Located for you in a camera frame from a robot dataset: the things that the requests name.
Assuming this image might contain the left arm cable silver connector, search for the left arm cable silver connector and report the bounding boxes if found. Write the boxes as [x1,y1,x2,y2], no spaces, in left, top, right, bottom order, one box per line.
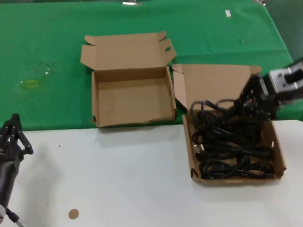
[4,207,26,227]

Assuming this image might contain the empty open cardboard box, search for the empty open cardboard box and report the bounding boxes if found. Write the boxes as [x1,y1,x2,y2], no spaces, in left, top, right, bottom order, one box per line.
[80,30,178,129]

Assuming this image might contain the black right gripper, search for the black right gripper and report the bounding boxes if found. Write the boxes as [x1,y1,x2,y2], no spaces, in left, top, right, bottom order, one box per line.
[234,73,283,119]

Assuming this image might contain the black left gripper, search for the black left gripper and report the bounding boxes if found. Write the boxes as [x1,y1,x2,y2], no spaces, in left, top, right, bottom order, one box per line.
[0,113,34,170]

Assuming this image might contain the green table cloth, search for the green table cloth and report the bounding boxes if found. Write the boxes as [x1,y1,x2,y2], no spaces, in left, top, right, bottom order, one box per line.
[0,0,303,132]

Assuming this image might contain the cardboard box with cables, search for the cardboard box with cables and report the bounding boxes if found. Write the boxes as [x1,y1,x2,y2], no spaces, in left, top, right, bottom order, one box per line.
[172,63,287,187]

